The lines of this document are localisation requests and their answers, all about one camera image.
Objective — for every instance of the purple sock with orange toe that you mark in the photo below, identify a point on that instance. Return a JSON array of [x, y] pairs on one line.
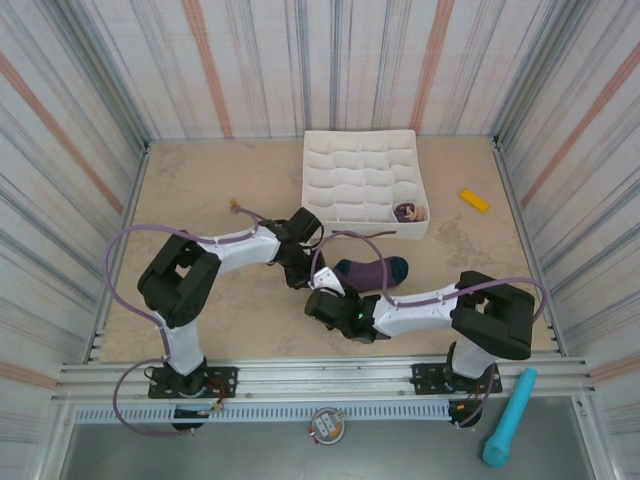
[[367, 275]]

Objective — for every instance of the white fabric drawer organizer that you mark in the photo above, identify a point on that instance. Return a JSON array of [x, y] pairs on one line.
[[360, 175]]

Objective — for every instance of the purple sock with beige toe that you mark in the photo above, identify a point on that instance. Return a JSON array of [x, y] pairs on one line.
[[407, 212]]

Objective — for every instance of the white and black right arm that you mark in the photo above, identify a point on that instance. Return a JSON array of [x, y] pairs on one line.
[[415, 315]]

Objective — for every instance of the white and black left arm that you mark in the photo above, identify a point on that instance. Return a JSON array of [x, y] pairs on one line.
[[245, 250]]

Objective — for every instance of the small brass object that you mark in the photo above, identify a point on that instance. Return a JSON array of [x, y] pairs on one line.
[[233, 205]]

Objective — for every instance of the round grey disc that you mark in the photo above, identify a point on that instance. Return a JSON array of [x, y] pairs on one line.
[[327, 426]]

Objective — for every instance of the yellow block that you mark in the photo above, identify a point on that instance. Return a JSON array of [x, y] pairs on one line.
[[474, 200]]

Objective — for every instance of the teal plastic cylinder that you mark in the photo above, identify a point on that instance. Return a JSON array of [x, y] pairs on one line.
[[510, 425]]

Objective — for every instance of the aluminium rail frame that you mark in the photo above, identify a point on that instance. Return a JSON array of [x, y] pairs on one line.
[[310, 372]]

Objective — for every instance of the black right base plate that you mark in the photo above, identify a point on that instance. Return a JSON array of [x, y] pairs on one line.
[[425, 380]]

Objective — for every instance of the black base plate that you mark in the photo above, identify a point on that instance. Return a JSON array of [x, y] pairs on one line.
[[425, 380], [222, 380]]

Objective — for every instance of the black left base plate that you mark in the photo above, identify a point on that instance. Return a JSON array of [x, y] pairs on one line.
[[222, 380]]

